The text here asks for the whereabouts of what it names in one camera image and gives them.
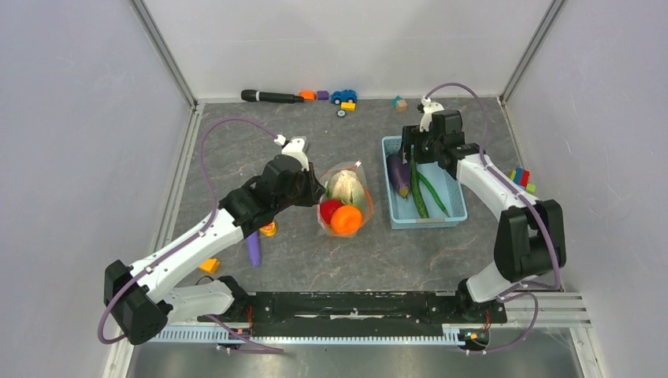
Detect purple toy stick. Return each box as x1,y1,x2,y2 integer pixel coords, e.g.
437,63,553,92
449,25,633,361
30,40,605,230
246,232,262,267

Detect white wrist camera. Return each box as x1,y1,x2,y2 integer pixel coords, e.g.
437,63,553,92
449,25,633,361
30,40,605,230
417,96,444,132
273,134,310,171

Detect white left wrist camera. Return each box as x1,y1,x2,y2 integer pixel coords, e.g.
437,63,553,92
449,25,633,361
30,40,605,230
273,134,310,171

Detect clear zip top bag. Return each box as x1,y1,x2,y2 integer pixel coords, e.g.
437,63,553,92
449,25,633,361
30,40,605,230
317,160,373,238

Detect yellow toy block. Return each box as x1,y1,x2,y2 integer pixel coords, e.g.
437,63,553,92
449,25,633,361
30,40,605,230
340,102,356,112

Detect teal and tan blocks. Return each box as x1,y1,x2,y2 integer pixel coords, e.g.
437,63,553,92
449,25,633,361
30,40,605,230
392,95,408,113

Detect red apple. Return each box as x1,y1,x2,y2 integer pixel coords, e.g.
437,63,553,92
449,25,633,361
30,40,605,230
319,198,343,225

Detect purple eggplant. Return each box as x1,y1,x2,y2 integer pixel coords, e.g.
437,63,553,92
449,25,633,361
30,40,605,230
386,154,411,199

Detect yellow cheese wedge toy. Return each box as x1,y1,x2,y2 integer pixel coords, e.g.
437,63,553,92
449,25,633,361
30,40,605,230
199,258,220,274

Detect light blue plastic basket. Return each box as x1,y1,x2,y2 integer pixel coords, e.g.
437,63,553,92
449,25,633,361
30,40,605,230
381,135,469,231

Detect green white cabbage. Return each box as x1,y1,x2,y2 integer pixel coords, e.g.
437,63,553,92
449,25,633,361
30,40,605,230
326,169,366,208

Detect yellow red toy disc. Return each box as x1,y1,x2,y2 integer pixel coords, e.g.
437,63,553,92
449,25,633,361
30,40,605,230
259,221,277,236

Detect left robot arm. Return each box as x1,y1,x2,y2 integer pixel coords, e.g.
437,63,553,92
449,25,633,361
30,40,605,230
98,152,325,345

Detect blue toy car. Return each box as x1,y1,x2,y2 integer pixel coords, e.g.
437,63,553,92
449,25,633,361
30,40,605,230
330,89,358,105

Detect green cucumber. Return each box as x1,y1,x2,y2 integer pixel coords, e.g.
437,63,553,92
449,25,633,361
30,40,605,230
408,153,429,219

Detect orange toy piece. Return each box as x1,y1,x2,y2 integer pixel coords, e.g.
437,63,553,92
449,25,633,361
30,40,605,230
299,90,317,101

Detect orange fruit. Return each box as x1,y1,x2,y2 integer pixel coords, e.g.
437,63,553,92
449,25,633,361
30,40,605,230
330,205,363,235

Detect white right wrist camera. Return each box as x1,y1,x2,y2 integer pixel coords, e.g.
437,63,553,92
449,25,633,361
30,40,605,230
417,96,444,132

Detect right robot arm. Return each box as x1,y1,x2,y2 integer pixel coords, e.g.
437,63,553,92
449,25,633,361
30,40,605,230
402,111,566,321

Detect colourful block stack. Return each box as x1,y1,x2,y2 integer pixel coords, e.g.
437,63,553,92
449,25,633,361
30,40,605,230
510,167,536,195

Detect green chili pepper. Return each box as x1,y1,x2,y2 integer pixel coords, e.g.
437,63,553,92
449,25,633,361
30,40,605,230
417,172,450,217

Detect black microphone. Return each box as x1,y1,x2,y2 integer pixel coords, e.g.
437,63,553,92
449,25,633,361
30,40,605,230
240,89,305,104

